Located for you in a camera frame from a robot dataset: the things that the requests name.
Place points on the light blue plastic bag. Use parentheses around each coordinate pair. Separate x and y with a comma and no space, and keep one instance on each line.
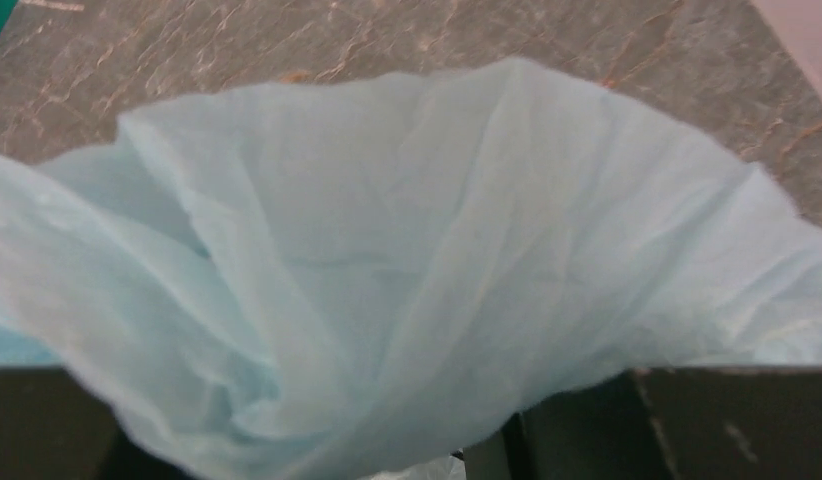
(289,281)

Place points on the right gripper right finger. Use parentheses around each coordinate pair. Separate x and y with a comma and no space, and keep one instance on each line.
(692,423)

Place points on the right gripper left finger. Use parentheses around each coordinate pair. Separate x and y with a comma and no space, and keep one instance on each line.
(51,428)

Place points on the pink plastic basket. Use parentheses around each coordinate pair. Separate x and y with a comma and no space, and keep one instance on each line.
(797,25)

